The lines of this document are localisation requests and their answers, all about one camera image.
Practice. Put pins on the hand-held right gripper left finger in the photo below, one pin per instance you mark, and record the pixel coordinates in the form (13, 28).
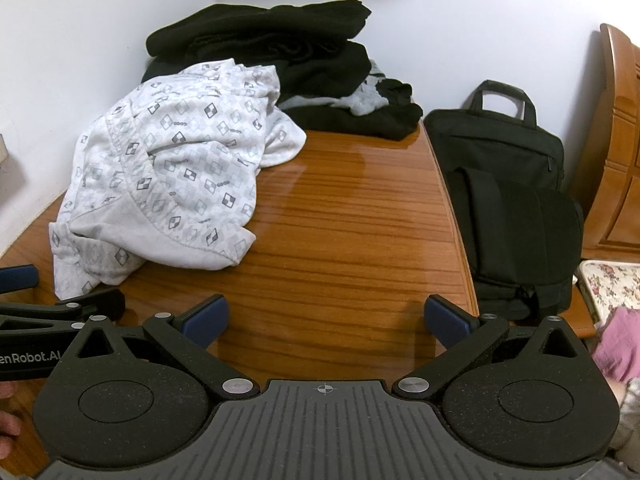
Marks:
(205, 321)

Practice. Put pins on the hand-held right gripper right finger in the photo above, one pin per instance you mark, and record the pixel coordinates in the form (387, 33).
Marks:
(447, 322)

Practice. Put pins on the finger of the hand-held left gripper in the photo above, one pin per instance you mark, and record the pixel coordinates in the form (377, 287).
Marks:
(20, 278)
(95, 304)

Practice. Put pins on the white patterned pants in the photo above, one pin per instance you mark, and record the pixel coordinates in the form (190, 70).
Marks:
(175, 170)

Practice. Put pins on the person's left hand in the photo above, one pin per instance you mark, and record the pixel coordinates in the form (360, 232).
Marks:
(7, 424)

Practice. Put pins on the black backpack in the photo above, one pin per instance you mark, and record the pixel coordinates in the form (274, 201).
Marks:
(515, 240)

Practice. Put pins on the floral cushion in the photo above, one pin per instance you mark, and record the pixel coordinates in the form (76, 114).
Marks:
(612, 282)

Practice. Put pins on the pink cloth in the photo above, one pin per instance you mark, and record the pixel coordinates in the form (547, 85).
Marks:
(622, 345)

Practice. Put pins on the black laptop bag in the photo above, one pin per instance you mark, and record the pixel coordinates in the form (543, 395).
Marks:
(500, 145)

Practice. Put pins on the grey fuzzy cloth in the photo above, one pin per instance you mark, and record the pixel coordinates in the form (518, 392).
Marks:
(631, 420)

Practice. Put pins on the carved wooden furniture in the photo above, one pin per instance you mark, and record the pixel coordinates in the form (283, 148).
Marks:
(617, 160)

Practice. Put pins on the grey garment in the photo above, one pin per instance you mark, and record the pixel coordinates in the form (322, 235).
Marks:
(365, 99)

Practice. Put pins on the black folded garment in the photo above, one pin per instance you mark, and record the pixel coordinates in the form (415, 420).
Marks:
(320, 72)
(260, 25)

